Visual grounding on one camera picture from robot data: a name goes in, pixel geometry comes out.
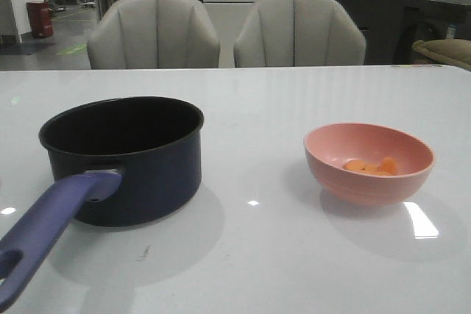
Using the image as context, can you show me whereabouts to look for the pink plastic bowl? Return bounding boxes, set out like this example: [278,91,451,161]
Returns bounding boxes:
[304,123,435,207]

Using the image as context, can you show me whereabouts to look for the right beige upholstered chair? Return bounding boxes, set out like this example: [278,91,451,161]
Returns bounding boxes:
[233,0,366,68]

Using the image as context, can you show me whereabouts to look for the beige upholstered chair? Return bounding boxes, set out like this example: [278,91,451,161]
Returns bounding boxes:
[87,0,220,69]
[233,0,366,68]

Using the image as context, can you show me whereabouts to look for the left beige upholstered chair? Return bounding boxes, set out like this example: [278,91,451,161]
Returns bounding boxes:
[87,0,220,69]

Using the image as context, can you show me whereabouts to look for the dark side table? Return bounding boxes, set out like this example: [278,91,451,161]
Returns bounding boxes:
[393,0,470,64]

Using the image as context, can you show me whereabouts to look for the red trash bin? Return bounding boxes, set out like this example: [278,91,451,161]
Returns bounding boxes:
[26,1,54,38]

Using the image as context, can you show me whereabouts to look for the tan cushion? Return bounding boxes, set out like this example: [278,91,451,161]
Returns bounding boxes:
[412,39,470,71]

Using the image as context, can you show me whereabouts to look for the dark blue saucepan purple handle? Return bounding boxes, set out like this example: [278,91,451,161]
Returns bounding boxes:
[1,96,204,310]

